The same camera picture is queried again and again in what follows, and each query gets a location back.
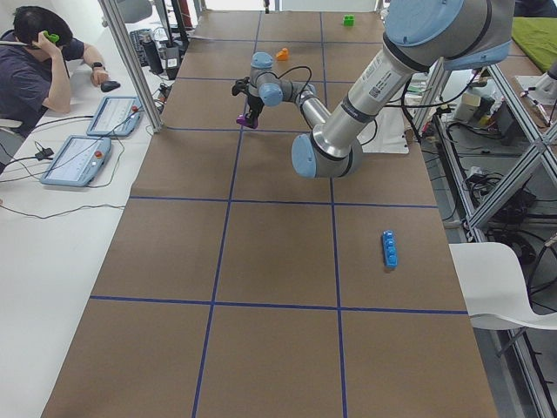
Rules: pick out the green cloth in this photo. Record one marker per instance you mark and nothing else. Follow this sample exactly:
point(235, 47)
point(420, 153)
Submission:
point(536, 36)

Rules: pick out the seated person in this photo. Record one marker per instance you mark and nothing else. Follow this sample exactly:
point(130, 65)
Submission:
point(34, 75)

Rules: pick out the orange trapezoid block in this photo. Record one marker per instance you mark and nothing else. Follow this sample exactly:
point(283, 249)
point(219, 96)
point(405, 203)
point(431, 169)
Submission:
point(282, 55)

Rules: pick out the purple trapezoid block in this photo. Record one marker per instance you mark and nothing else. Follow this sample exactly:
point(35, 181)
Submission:
point(247, 120)

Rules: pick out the black keyboard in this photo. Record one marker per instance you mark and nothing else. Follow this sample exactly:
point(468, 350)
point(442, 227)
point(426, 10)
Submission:
point(138, 39)

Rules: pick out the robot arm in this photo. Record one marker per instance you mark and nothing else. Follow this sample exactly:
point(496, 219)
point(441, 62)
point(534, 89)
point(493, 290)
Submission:
point(463, 34)

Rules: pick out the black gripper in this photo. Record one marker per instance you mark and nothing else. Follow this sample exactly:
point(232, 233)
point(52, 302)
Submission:
point(254, 103)

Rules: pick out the black computer mouse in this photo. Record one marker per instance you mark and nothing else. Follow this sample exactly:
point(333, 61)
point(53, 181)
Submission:
point(109, 85)

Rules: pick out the white chair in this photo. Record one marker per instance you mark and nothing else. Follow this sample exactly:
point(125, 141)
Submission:
point(494, 288)

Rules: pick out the teach pendant far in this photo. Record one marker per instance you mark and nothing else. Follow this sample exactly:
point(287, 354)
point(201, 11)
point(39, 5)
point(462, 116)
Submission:
point(115, 116)

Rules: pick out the aluminium frame rack right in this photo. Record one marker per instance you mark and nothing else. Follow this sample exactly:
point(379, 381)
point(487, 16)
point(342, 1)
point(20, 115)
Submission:
point(487, 181)

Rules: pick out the teach pendant near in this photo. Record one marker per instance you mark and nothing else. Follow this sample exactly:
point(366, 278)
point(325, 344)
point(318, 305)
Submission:
point(78, 162)

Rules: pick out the long blue four-stud block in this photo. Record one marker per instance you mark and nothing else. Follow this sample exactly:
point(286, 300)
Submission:
point(390, 252)

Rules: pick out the teach pendant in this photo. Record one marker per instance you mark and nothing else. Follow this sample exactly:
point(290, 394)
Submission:
point(115, 116)
point(78, 162)

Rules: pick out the blue tape line lengthwise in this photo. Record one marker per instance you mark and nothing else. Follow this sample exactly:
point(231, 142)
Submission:
point(213, 300)

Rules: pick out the black water bottle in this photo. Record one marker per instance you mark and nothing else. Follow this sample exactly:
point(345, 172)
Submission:
point(152, 56)

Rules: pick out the aluminium frame post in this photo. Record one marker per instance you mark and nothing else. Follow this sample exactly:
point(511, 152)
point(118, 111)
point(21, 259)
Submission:
point(125, 48)

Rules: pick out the green block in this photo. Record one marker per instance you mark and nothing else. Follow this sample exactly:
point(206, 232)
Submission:
point(348, 20)

